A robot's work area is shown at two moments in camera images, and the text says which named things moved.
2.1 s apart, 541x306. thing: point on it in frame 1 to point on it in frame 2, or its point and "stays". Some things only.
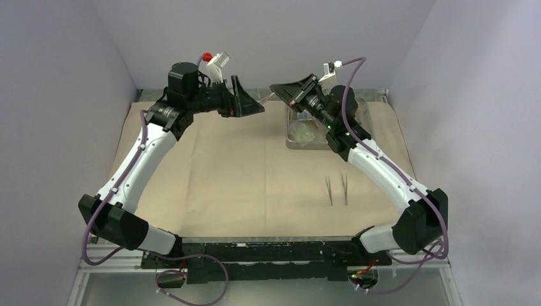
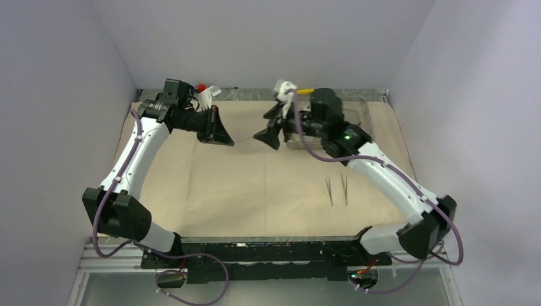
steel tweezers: [261, 102] to [244, 139]
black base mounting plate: [266, 259] stays
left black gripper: [243, 103] to [216, 133]
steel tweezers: [329, 188] stays
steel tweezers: [345, 189] stays
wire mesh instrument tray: [307, 131] stays
